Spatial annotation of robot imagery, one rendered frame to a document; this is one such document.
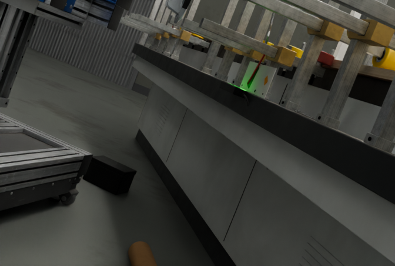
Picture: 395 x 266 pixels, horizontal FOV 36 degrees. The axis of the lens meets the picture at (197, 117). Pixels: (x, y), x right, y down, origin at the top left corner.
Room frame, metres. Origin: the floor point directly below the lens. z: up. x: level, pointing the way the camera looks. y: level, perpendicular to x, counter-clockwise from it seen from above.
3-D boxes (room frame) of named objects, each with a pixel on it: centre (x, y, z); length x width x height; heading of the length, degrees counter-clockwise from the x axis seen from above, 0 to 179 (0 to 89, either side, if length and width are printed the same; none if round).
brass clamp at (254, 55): (2.22, -0.10, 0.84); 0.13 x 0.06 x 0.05; 16
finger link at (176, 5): (1.84, 0.18, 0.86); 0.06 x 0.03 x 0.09; 106
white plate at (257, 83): (2.02, -0.13, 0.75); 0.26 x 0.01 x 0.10; 16
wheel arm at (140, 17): (3.39, 0.30, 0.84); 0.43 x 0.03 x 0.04; 106
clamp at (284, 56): (1.98, -0.17, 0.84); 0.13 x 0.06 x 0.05; 16
